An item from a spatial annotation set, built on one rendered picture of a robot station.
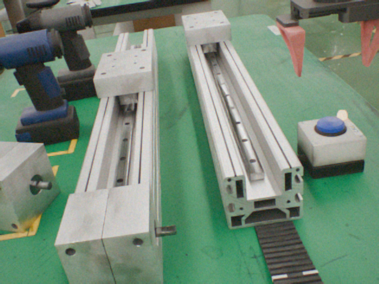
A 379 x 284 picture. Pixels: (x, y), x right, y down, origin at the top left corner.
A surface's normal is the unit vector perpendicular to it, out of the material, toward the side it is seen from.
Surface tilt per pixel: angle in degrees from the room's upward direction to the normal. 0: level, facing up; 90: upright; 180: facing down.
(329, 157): 90
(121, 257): 90
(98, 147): 0
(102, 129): 0
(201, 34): 90
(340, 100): 0
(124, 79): 90
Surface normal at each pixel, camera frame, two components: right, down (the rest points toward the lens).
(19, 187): 0.95, 0.04
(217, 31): 0.07, 0.48
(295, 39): 0.11, 0.76
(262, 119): -0.13, -0.86
